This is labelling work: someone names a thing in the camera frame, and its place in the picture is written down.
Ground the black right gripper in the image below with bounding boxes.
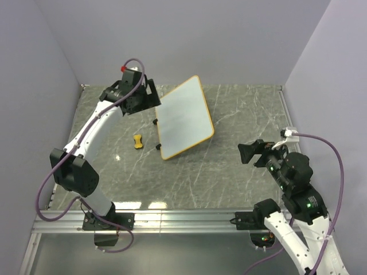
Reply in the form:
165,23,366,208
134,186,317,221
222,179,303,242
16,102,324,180
237,137,291,191

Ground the yellow-framed whiteboard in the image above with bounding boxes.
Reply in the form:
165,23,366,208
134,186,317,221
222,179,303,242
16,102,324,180
155,75,214,160

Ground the yellow whiteboard eraser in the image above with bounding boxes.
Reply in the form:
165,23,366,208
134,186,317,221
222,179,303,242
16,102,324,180
133,134,143,150

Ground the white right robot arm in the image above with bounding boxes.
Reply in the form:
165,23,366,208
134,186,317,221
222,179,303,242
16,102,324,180
238,139,348,274

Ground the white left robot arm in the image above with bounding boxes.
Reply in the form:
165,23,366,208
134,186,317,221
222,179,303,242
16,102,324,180
50,69,161,230

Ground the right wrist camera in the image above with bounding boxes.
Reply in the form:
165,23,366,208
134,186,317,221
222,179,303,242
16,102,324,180
272,127,299,150

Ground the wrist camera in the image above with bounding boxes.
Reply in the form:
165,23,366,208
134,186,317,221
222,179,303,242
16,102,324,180
120,65,142,79
272,127,299,150

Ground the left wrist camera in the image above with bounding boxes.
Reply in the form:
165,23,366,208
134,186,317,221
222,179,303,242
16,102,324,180
120,65,142,79

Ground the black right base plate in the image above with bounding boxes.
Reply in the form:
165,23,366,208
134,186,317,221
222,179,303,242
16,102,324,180
229,211,267,230

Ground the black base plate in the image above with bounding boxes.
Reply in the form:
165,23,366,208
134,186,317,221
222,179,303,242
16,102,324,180
229,211,267,230
82,213,134,231

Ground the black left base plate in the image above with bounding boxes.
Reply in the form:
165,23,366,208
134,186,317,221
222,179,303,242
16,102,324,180
82,213,134,231

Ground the aluminium mounting rail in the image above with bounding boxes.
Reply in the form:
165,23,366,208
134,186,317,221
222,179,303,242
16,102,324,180
31,209,335,233

